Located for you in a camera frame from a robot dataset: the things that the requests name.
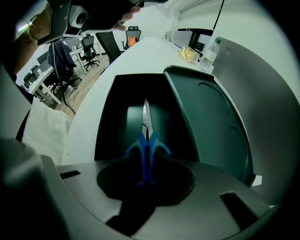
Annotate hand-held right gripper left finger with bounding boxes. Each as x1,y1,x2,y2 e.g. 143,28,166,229
41,151,143,237

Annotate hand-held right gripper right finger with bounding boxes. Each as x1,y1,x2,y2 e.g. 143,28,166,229
133,151,270,240

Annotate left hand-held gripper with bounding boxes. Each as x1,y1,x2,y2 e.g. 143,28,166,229
37,0,170,46

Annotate dark green box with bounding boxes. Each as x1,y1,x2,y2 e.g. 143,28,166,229
94,65,256,188

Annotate blue-handled scissors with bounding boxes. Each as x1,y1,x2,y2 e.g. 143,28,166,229
125,97,172,187

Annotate person's left forearm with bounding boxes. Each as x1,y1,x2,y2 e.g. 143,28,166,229
10,3,53,75

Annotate person's left hand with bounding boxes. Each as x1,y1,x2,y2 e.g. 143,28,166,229
114,6,142,32

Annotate dark jacket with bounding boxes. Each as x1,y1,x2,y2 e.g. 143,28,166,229
47,42,77,78

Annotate black mesh office chair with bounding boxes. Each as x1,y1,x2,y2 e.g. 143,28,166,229
78,34,101,72

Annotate white background desk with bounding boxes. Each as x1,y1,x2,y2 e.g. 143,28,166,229
23,63,63,106

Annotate person's light trousers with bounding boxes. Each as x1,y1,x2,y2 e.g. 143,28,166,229
22,97,74,165

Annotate grey desk partition panel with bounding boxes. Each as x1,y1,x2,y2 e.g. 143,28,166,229
210,36,300,207

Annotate gold foil packet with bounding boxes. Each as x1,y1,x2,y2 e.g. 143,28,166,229
178,45,200,63

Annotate small white roller blind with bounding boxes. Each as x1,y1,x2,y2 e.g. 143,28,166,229
180,0,225,30

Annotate dark interior window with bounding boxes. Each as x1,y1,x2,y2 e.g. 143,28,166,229
177,28,214,57

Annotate clear water bottle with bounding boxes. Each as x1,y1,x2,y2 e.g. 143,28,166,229
198,37,221,74

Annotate thin bracelet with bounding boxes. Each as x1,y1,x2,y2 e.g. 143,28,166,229
26,21,40,45

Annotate white partition bracket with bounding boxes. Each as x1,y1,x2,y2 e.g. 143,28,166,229
251,174,263,188

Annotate black blind cord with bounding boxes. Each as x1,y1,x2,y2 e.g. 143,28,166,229
211,0,225,31

